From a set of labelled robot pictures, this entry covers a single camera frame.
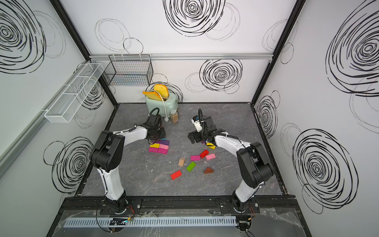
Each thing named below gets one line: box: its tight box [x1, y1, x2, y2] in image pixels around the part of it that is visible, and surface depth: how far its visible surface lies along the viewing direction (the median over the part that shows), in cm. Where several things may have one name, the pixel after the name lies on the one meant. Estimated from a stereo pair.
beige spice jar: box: [170, 108, 179, 124], surface depth 104 cm
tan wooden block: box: [178, 157, 186, 167], surface depth 90 cm
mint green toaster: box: [145, 92, 179, 118], surface depth 104 cm
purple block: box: [159, 139, 170, 146], surface depth 99 cm
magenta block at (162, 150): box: [157, 147, 169, 155], surface depth 96 cm
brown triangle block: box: [203, 166, 214, 174], surface depth 87 cm
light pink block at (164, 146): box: [158, 143, 170, 150], surface depth 97 cm
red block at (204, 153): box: [199, 149, 210, 159], surface depth 93 cm
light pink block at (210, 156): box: [205, 153, 217, 161], surface depth 93 cm
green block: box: [186, 160, 197, 172], surface depth 88 cm
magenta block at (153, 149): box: [148, 147, 159, 153], surface depth 95 cm
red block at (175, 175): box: [170, 170, 183, 181], surface depth 86 cm
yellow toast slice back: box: [153, 83, 169, 99], surface depth 104 cm
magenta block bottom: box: [189, 155, 201, 161], surface depth 92 cm
